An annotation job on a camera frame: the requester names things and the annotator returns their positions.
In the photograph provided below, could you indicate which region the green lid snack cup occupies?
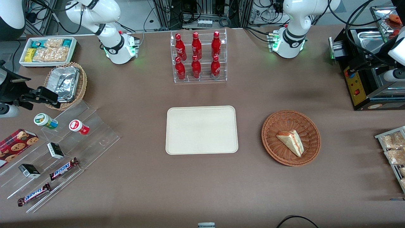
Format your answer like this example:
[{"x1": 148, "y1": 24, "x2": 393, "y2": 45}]
[{"x1": 34, "y1": 113, "x2": 59, "y2": 130}]

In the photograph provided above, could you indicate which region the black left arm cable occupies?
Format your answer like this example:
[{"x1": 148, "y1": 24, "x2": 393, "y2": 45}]
[{"x1": 345, "y1": 0, "x2": 397, "y2": 64}]

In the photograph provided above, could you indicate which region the red lid snack cup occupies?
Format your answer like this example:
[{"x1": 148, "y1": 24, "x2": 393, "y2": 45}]
[{"x1": 69, "y1": 119, "x2": 90, "y2": 136}]

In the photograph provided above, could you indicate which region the clear acrylic bottle rack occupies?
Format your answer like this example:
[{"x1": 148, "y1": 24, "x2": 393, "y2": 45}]
[{"x1": 170, "y1": 28, "x2": 227, "y2": 83}]

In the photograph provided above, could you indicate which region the small clear cracker bag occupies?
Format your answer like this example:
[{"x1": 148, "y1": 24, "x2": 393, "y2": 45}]
[{"x1": 44, "y1": 38, "x2": 64, "y2": 49}]

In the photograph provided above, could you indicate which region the black floor cable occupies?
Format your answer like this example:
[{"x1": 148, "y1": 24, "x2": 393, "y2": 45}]
[{"x1": 276, "y1": 215, "x2": 319, "y2": 228}]

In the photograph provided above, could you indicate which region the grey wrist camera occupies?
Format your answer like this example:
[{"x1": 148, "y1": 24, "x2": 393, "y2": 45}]
[
  {"x1": 383, "y1": 68, "x2": 405, "y2": 83},
  {"x1": 0, "y1": 104, "x2": 20, "y2": 119}
]

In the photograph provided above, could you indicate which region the shiny metal tray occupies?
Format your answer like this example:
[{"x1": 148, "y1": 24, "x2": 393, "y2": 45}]
[{"x1": 369, "y1": 4, "x2": 405, "y2": 43}]

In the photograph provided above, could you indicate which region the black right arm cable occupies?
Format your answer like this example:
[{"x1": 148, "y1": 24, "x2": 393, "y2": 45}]
[{"x1": 51, "y1": 0, "x2": 83, "y2": 35}]

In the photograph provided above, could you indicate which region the large clear cracker bag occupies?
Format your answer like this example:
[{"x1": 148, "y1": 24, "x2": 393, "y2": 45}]
[{"x1": 33, "y1": 47, "x2": 70, "y2": 63}]

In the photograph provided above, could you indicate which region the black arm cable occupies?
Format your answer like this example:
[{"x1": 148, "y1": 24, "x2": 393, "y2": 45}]
[
  {"x1": 345, "y1": 0, "x2": 397, "y2": 64},
  {"x1": 51, "y1": 0, "x2": 83, "y2": 35}
]

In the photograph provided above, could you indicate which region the grey wire rack tray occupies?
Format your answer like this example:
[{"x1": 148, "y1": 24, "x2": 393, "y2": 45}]
[{"x1": 375, "y1": 126, "x2": 405, "y2": 194}]

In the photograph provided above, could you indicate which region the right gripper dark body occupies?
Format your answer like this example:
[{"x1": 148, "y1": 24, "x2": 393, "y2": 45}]
[{"x1": 0, "y1": 62, "x2": 31, "y2": 105}]

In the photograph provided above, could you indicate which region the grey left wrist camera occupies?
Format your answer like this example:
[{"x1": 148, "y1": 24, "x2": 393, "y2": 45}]
[{"x1": 383, "y1": 68, "x2": 405, "y2": 83}]

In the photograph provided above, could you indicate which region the small black box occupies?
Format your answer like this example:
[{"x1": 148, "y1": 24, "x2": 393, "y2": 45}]
[
  {"x1": 47, "y1": 142, "x2": 65, "y2": 160},
  {"x1": 18, "y1": 163, "x2": 41, "y2": 179}
]

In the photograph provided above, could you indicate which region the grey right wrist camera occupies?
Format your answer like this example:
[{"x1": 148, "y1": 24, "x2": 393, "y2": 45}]
[{"x1": 0, "y1": 104, "x2": 20, "y2": 119}]

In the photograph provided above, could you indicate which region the tan wicker basket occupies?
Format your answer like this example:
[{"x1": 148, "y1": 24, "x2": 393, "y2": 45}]
[{"x1": 44, "y1": 62, "x2": 88, "y2": 111}]

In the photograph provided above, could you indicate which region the triangular sandwich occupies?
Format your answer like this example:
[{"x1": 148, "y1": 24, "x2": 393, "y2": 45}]
[{"x1": 276, "y1": 130, "x2": 304, "y2": 157}]

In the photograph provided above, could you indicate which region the red soda bottle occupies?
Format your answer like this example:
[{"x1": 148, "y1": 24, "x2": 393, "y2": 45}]
[
  {"x1": 191, "y1": 32, "x2": 202, "y2": 60},
  {"x1": 210, "y1": 55, "x2": 221, "y2": 79},
  {"x1": 211, "y1": 31, "x2": 221, "y2": 58},
  {"x1": 175, "y1": 57, "x2": 186, "y2": 80},
  {"x1": 175, "y1": 33, "x2": 187, "y2": 61},
  {"x1": 191, "y1": 55, "x2": 202, "y2": 79}
]

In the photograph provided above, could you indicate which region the cream plastic tray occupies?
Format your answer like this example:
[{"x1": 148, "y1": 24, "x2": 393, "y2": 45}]
[{"x1": 165, "y1": 105, "x2": 239, "y2": 155}]

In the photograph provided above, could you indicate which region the white plastic snack bin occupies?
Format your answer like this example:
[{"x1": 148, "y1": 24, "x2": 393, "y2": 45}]
[{"x1": 19, "y1": 36, "x2": 78, "y2": 68}]

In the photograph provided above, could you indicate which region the Snickers chocolate bar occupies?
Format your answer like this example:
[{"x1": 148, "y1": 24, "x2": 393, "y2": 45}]
[
  {"x1": 17, "y1": 182, "x2": 51, "y2": 207},
  {"x1": 49, "y1": 157, "x2": 80, "y2": 181}
]

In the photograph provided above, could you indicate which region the clear acrylic stepped display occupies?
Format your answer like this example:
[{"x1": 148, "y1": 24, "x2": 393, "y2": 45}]
[{"x1": 0, "y1": 100, "x2": 121, "y2": 213}]

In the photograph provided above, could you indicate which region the brown round wicker basket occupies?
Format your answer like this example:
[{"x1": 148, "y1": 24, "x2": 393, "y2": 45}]
[{"x1": 261, "y1": 110, "x2": 321, "y2": 167}]

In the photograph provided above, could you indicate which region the red cookie box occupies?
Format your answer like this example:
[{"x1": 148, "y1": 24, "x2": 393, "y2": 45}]
[{"x1": 0, "y1": 128, "x2": 39, "y2": 168}]

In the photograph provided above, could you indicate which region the silver foil container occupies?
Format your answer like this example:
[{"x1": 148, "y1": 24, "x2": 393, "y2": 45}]
[{"x1": 47, "y1": 66, "x2": 80, "y2": 103}]

